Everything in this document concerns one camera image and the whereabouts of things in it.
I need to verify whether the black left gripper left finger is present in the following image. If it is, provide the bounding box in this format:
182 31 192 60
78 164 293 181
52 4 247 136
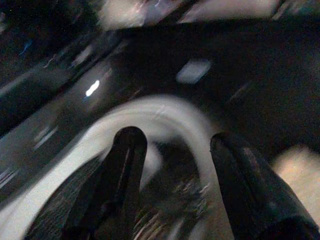
62 126 148 240

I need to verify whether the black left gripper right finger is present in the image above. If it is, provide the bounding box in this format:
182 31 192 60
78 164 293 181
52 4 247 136
209 132 320 240

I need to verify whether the grey rubber door gasket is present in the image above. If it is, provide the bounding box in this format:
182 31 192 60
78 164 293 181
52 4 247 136
0 94 235 240

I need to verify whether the dark grey washing machine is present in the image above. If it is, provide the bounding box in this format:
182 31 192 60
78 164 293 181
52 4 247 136
0 18 320 240

